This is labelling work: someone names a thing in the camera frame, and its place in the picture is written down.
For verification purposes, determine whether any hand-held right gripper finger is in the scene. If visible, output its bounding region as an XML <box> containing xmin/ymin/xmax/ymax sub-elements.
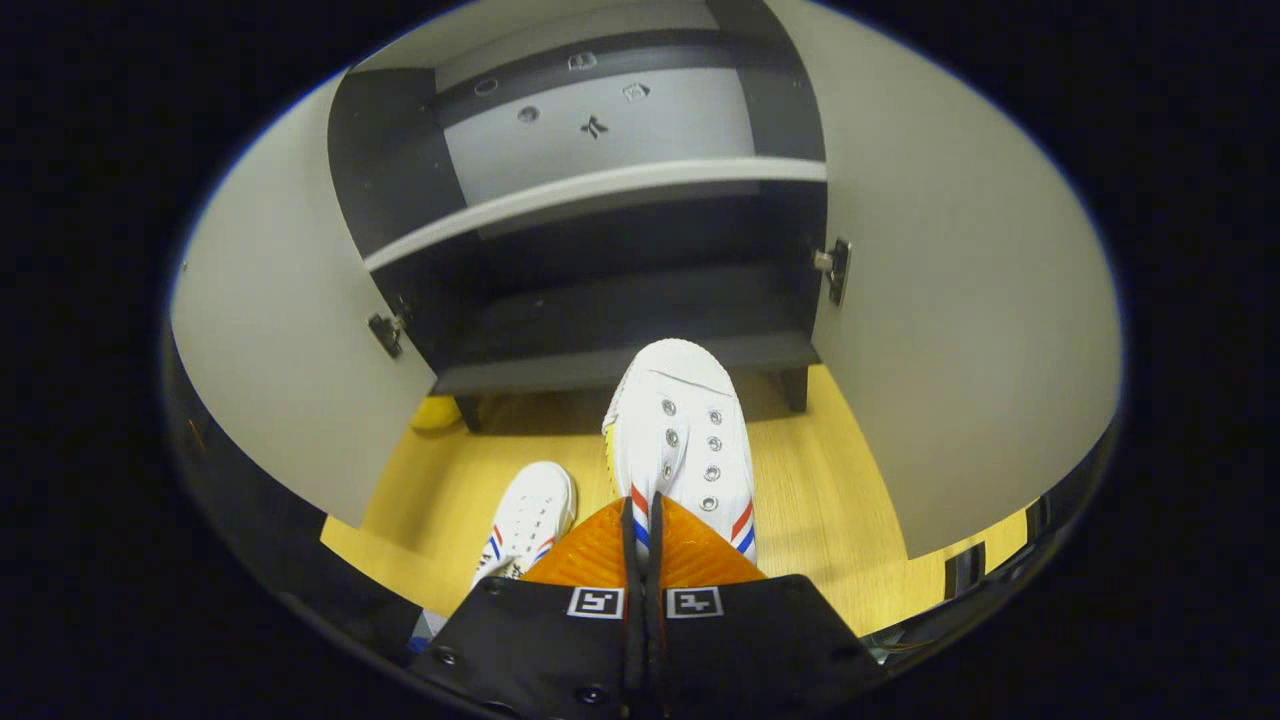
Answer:
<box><xmin>645</xmin><ymin>492</ymin><xmax>886</xmax><ymax>720</ymax></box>
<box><xmin>410</xmin><ymin>497</ymin><xmax>641</xmax><ymax>720</ymax></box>

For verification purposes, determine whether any white striped shoe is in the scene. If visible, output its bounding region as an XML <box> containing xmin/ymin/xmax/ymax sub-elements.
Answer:
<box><xmin>470</xmin><ymin>460</ymin><xmax>578</xmax><ymax>589</ymax></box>
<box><xmin>602</xmin><ymin>338</ymin><xmax>758</xmax><ymax>566</ymax></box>

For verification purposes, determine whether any grey shoe cabinet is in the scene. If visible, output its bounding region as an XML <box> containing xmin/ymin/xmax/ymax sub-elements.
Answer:
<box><xmin>328</xmin><ymin>0</ymin><xmax>831</xmax><ymax>433</ymax></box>

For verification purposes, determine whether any grey shoe cabinet door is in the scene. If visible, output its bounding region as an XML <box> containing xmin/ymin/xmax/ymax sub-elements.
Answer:
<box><xmin>170</xmin><ymin>70</ymin><xmax>438</xmax><ymax>528</ymax></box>
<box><xmin>765</xmin><ymin>0</ymin><xmax>1123</xmax><ymax>561</ymax></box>

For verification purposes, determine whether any white blue flat object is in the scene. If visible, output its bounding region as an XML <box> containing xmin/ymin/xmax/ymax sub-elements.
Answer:
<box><xmin>408</xmin><ymin>608</ymin><xmax>451</xmax><ymax>653</ymax></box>

